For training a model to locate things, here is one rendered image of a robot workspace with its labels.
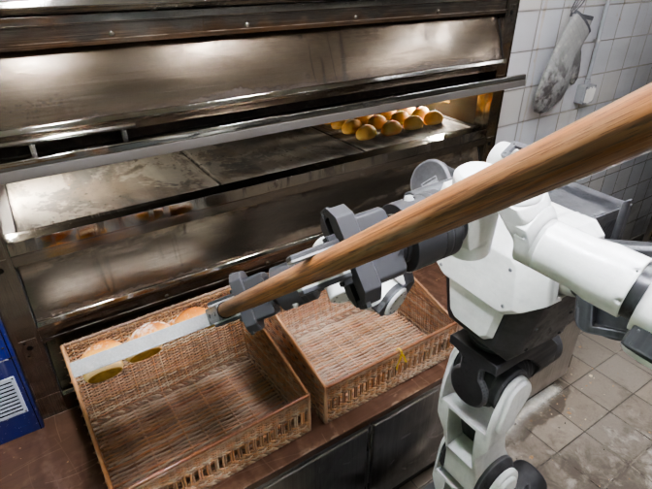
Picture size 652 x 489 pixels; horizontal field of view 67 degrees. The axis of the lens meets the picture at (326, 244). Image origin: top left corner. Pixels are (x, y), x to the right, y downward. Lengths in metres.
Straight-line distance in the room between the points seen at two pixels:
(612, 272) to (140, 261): 1.29
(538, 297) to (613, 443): 1.73
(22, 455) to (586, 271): 1.56
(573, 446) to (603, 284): 1.96
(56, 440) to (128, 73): 1.07
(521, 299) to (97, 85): 1.09
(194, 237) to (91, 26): 0.65
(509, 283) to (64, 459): 1.31
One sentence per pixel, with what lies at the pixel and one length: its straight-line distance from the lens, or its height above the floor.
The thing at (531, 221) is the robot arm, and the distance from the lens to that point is 0.61.
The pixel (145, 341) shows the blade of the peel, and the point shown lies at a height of 1.17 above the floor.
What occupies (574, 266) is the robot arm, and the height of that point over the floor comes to 1.52.
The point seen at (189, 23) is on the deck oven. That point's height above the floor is 1.66.
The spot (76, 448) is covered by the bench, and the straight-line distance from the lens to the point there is 1.71.
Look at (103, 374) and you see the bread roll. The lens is 1.44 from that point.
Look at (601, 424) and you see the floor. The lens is 2.66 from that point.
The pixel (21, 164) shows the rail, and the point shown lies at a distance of 1.27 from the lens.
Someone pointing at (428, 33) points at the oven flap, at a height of 1.58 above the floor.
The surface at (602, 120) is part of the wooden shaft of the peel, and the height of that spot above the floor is 1.74.
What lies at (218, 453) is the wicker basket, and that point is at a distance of 1.43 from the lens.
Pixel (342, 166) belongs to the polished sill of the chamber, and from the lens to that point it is 1.78.
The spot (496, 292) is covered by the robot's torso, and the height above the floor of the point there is 1.28.
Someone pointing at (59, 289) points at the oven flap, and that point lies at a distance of 1.57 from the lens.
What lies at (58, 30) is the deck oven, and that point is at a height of 1.67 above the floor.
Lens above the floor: 1.81
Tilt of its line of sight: 30 degrees down
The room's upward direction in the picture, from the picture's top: straight up
